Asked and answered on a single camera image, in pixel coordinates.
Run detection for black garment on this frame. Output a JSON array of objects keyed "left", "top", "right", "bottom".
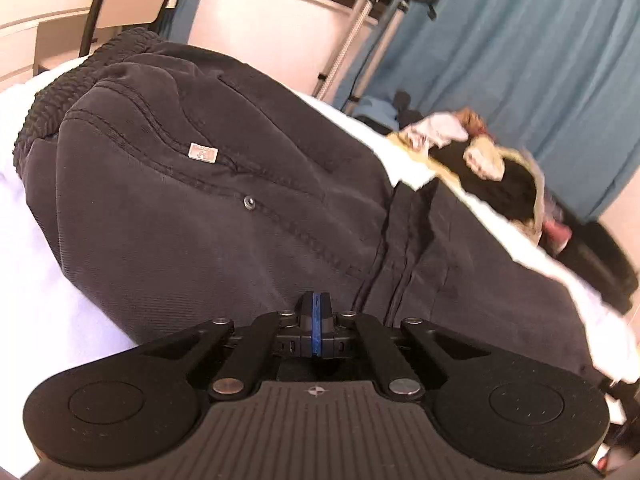
[{"left": 429, "top": 137, "right": 540, "bottom": 228}]

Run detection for blue curtain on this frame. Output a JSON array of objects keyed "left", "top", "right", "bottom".
[
  {"left": 334, "top": 0, "right": 640, "bottom": 222},
  {"left": 154, "top": 0, "right": 202, "bottom": 45}
]

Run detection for black bag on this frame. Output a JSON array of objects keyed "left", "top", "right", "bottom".
[{"left": 554, "top": 219, "right": 640, "bottom": 313}]

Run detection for light blue cloth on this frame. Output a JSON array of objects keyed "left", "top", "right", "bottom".
[{"left": 352, "top": 96, "right": 402, "bottom": 135}]

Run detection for white desk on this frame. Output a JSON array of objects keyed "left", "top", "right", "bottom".
[{"left": 0, "top": 0, "right": 107, "bottom": 92}]

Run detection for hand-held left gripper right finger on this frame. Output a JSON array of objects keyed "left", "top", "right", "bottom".
[{"left": 316, "top": 292, "right": 497, "bottom": 402}]

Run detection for white bed sheet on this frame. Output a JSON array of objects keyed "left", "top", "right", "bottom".
[{"left": 0, "top": 52, "right": 640, "bottom": 480}]

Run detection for pink white crumpled cloth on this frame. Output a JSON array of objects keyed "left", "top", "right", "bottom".
[{"left": 399, "top": 109, "right": 472, "bottom": 150}]

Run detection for black pants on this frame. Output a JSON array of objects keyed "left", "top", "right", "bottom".
[{"left": 12, "top": 27, "right": 618, "bottom": 391}]

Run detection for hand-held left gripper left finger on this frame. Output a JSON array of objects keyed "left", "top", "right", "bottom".
[{"left": 139, "top": 292, "right": 317, "bottom": 402}]

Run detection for metal rack stand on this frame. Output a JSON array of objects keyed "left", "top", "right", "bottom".
[{"left": 312, "top": 0, "right": 440, "bottom": 107}]

